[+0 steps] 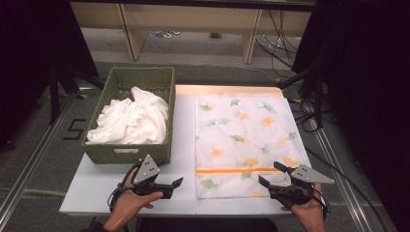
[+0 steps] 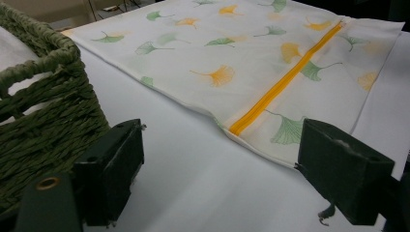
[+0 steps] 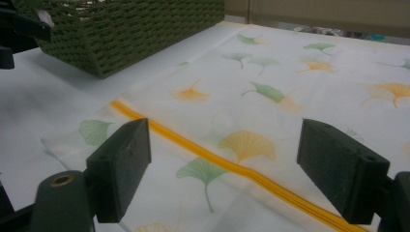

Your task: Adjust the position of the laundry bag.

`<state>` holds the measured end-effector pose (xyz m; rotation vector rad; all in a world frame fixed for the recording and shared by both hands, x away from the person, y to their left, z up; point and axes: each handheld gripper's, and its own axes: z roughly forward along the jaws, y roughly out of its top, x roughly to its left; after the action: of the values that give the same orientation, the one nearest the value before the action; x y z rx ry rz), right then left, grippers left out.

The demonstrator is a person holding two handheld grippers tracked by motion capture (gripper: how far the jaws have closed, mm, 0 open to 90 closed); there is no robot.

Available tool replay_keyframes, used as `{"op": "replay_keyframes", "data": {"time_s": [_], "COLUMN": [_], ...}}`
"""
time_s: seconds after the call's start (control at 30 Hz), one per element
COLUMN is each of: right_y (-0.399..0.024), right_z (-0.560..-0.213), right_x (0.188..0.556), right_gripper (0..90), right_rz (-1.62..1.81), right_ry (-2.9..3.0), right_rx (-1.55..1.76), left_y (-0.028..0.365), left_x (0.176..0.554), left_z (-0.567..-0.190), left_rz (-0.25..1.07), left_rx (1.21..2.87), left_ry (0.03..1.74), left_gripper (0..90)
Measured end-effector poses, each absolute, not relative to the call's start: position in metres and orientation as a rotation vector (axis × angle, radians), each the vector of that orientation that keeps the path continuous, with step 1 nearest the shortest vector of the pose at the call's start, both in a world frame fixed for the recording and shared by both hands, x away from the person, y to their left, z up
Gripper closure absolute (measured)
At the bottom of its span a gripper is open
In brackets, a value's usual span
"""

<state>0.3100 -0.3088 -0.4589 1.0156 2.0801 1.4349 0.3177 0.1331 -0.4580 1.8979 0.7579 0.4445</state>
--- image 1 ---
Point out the green woven basket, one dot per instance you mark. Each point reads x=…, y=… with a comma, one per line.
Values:
x=129, y=154

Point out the light wooden shelf unit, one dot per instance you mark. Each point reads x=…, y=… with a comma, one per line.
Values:
x=193, y=19

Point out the black curtain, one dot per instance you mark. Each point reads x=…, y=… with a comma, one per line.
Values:
x=367, y=80
x=32, y=64

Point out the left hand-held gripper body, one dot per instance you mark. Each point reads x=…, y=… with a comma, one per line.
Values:
x=146, y=170

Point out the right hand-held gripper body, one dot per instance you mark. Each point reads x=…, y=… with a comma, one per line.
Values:
x=306, y=175

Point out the white cloth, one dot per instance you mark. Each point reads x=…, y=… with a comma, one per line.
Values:
x=135, y=119

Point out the metal floor rail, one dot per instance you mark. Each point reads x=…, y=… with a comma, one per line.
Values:
x=32, y=161
x=341, y=180

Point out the black metal stand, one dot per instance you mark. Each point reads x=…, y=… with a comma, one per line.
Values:
x=317, y=96
x=54, y=96

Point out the person's right hand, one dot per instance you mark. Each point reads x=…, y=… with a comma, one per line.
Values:
x=311, y=216

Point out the leaf print mesh laundry bag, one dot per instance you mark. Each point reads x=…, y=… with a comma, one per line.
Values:
x=245, y=135

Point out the person's left hand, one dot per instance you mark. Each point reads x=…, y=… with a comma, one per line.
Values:
x=132, y=204

